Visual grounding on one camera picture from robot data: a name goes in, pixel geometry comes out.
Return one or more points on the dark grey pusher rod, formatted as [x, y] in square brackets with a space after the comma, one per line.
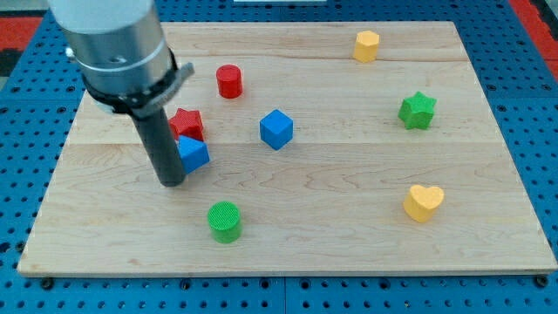
[158, 141]

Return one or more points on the black clamp ring mount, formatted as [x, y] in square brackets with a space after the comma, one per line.
[145, 102]

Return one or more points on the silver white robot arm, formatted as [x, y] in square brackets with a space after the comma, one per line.
[128, 68]

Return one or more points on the blue triangle block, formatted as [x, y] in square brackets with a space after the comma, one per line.
[193, 153]

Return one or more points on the red star block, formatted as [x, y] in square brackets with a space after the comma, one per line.
[187, 123]

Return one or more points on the red cylinder block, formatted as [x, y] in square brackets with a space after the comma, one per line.
[229, 81]

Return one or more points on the green cylinder block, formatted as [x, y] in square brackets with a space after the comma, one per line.
[225, 222]

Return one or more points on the blue cube block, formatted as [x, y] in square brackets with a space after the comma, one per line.
[276, 129]

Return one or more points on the light wooden board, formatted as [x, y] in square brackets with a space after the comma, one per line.
[328, 203]

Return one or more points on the yellow hexagon block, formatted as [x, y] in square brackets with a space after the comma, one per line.
[366, 46]

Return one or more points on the green star block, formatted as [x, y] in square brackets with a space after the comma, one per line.
[417, 111]

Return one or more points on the yellow heart block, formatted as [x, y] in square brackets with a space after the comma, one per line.
[421, 203]

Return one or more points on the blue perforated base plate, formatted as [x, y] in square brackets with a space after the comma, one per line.
[39, 97]

